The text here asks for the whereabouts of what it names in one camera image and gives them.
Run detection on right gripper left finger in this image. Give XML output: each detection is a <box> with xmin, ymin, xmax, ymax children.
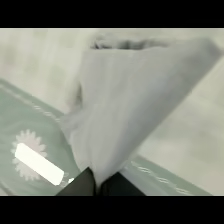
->
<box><xmin>54</xmin><ymin>166</ymin><xmax>98</xmax><ymax>197</ymax></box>

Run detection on pale grey shirt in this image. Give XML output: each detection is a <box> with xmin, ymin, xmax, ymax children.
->
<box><xmin>59</xmin><ymin>30</ymin><xmax>224</xmax><ymax>196</ymax></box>

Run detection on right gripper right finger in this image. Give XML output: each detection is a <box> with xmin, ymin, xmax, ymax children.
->
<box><xmin>99</xmin><ymin>170</ymin><xmax>148</xmax><ymax>197</ymax></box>

